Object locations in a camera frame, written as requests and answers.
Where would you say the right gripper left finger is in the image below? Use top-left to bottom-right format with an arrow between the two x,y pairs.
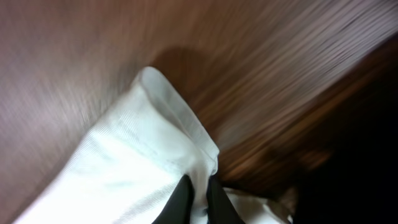
152,175 -> 195,224

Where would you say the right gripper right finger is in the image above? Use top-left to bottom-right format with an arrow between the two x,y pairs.
206,175 -> 244,224

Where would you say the black garment on right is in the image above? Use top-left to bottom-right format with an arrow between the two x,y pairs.
293,35 -> 397,224

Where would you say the white t-shirt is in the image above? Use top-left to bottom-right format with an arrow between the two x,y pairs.
12,66 -> 295,224

